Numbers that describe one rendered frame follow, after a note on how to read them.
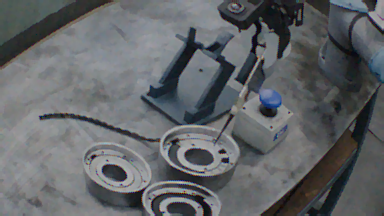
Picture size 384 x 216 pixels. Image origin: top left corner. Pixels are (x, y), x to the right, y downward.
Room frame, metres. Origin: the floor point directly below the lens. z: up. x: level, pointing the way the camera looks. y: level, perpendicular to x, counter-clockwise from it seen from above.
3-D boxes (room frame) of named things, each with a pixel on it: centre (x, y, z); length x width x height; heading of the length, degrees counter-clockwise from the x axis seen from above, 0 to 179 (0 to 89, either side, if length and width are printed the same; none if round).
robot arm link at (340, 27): (1.16, -0.33, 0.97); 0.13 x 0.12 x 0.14; 30
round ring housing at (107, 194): (0.69, 0.09, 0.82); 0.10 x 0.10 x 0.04
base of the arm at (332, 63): (1.16, -0.32, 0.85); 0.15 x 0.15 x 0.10
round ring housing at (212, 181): (0.77, -0.02, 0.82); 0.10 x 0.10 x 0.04
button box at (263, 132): (0.89, -0.11, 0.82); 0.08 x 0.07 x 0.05; 145
